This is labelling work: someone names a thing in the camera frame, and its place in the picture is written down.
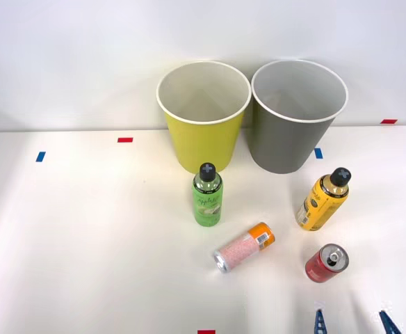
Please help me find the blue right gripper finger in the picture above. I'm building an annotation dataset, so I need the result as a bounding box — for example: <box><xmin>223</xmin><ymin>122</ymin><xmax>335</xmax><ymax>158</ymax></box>
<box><xmin>314</xmin><ymin>309</ymin><xmax>327</xmax><ymax>334</ymax></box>
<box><xmin>379</xmin><ymin>310</ymin><xmax>404</xmax><ymax>334</ymax></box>

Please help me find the red drink can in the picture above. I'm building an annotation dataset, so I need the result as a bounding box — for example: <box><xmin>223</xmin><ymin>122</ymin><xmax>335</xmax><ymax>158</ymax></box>
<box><xmin>304</xmin><ymin>243</ymin><xmax>350</xmax><ymax>283</ymax></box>

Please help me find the orange and pink drink can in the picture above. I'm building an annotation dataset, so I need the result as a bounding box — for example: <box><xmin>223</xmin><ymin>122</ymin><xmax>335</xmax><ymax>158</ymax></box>
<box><xmin>213</xmin><ymin>221</ymin><xmax>277</xmax><ymax>273</ymax></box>

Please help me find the yellow label plastic bottle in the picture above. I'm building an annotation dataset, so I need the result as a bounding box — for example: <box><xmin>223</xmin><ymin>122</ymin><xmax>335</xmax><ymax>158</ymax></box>
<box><xmin>295</xmin><ymin>167</ymin><xmax>352</xmax><ymax>232</ymax></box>

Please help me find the green label plastic bottle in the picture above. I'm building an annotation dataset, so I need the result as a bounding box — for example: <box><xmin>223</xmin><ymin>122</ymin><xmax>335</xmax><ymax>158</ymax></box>
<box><xmin>190</xmin><ymin>162</ymin><xmax>223</xmax><ymax>227</ymax></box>

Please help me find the grey plastic waste bin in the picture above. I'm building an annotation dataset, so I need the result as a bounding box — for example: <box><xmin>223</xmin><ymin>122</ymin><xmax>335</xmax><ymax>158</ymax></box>
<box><xmin>250</xmin><ymin>58</ymin><xmax>349</xmax><ymax>175</ymax></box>

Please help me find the yellow-green plastic waste bin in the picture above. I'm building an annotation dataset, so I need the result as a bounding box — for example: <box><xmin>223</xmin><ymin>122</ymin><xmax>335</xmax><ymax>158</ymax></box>
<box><xmin>156</xmin><ymin>61</ymin><xmax>252</xmax><ymax>175</ymax></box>

